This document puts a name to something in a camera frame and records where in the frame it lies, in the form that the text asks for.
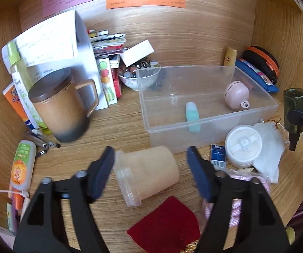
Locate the brown mug lid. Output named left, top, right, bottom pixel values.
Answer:
left=28, top=67, right=73, bottom=103

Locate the handwritten white paper sheet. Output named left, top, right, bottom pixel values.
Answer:
left=15, top=11, right=78, bottom=67

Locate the pink round device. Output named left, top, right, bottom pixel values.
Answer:
left=224, top=81, right=251, bottom=110

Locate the yellow-green spray bottle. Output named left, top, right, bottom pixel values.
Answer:
left=6, top=40, right=34, bottom=85

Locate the dark green translucent bottle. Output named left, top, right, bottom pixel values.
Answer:
left=283, top=87, right=303, bottom=134

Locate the wooden desktop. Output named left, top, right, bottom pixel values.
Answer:
left=0, top=63, right=303, bottom=253

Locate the black pen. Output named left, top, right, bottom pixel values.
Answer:
left=26, top=129, right=50, bottom=145

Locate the brown ceramic mug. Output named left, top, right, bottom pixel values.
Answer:
left=28, top=67, right=99, bottom=143

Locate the red box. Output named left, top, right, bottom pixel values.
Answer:
left=110, top=58, right=122, bottom=98

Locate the small colourful packet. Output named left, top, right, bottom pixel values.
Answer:
left=6, top=202, right=20, bottom=234

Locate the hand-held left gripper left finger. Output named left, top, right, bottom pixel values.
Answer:
left=13, top=146, right=115, bottom=253

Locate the clear plastic bin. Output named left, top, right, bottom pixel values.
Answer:
left=136, top=65, right=279, bottom=154

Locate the fruit print box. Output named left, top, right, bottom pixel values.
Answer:
left=96, top=58, right=118, bottom=105

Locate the blue zip pouch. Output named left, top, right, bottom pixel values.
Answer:
left=234, top=58, right=280, bottom=93

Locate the white ceramic bowl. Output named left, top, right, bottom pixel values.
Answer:
left=118, top=65, right=161, bottom=92

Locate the orange tube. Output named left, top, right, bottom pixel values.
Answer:
left=2, top=82, right=39, bottom=129

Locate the white drawstring bag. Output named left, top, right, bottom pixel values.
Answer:
left=252, top=120, right=286, bottom=183

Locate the red cloth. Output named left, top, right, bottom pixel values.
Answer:
left=127, top=195, right=201, bottom=253

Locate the pink rope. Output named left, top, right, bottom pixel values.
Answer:
left=201, top=170, right=272, bottom=228

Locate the orange marker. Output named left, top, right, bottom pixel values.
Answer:
left=11, top=190, right=26, bottom=220

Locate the pile of beads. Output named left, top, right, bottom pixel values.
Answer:
left=118, top=61, right=160, bottom=78

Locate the teal tube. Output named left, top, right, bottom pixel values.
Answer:
left=185, top=102, right=202, bottom=133

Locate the white tube green print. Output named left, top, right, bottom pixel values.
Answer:
left=11, top=70, right=52, bottom=135

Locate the white round jar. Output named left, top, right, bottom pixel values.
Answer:
left=225, top=124, right=263, bottom=168

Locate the blue staple box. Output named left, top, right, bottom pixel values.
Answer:
left=211, top=144, right=227, bottom=171

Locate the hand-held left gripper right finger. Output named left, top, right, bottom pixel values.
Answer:
left=187, top=146, right=290, bottom=253

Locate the white bottle orange label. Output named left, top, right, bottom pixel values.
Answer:
left=11, top=140, right=37, bottom=191

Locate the wooden stamp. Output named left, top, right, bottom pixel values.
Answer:
left=223, top=47, right=238, bottom=66

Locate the black orange round case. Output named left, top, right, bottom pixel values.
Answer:
left=242, top=46, right=280, bottom=85

